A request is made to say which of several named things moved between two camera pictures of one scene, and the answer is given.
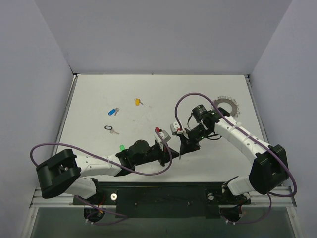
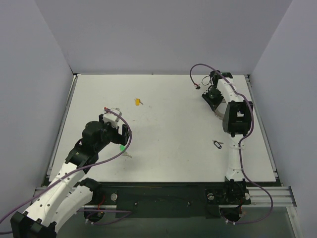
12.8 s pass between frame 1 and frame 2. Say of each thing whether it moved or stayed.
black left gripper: moved
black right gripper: moved
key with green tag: stayed
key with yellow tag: stayed
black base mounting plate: stayed
